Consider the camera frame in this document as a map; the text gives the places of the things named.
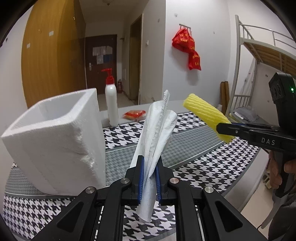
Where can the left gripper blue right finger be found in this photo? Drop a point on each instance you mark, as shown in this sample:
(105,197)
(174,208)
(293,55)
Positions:
(165,180)

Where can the side door frame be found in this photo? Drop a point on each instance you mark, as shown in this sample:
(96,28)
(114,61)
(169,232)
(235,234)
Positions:
(135,60)

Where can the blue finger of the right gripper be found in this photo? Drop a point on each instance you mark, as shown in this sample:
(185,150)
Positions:
(226,132)
(247,125)

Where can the yellow foam net sleeve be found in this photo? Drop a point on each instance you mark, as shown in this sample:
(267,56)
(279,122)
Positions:
(210,115)

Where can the right hand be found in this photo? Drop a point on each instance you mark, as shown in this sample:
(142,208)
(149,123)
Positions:
(275,178)

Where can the white styrofoam box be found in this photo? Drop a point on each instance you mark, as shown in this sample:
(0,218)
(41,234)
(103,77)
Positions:
(59,144)

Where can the dark brown entrance door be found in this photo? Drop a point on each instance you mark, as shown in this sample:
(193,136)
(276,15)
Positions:
(100,54)

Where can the white pump lotion bottle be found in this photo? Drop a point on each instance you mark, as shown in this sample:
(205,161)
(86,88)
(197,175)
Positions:
(111,98)

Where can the red snack packet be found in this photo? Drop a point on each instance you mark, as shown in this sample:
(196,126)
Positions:
(134,115)

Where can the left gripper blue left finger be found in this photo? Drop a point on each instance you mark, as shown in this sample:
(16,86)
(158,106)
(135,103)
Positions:
(133,194)

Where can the metal bunk bed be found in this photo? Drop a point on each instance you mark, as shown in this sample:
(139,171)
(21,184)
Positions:
(260,52)

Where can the red hanging bags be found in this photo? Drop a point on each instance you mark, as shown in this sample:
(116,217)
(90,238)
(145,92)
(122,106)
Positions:
(184,42)

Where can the ceiling lamp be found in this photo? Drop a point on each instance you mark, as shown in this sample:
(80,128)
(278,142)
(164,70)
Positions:
(108,2)

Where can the wooden boards leaning on wall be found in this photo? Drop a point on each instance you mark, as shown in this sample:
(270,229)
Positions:
(224,95)

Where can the wooden wardrobe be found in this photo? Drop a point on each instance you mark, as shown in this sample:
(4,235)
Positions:
(52,60)

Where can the red fire extinguisher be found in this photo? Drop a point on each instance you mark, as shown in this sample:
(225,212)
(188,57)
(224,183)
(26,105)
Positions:
(119,85)

